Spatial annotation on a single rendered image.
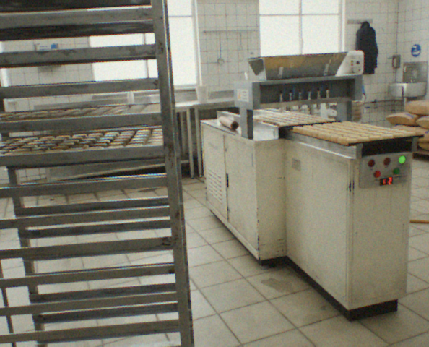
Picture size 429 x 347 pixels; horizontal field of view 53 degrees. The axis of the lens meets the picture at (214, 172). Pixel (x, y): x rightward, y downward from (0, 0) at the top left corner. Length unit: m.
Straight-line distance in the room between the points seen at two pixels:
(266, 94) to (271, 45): 3.84
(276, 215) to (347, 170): 0.79
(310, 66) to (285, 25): 3.88
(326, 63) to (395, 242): 1.14
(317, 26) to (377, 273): 5.05
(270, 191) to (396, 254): 0.80
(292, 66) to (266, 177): 0.67
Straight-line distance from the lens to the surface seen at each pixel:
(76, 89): 1.23
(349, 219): 2.12
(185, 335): 1.40
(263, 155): 2.60
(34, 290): 1.92
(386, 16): 7.56
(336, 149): 2.14
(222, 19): 6.07
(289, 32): 6.62
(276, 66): 2.64
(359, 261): 2.22
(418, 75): 7.35
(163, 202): 1.69
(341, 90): 2.88
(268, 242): 2.76
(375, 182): 2.10
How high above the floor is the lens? 1.26
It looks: 13 degrees down
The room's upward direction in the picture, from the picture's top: 3 degrees counter-clockwise
